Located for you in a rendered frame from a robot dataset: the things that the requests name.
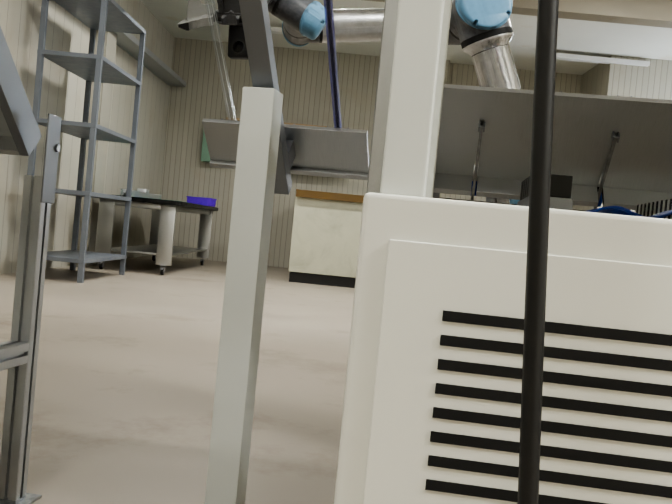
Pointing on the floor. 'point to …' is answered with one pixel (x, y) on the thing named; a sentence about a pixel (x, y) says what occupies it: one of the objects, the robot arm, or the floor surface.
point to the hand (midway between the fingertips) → (216, 32)
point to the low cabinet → (325, 238)
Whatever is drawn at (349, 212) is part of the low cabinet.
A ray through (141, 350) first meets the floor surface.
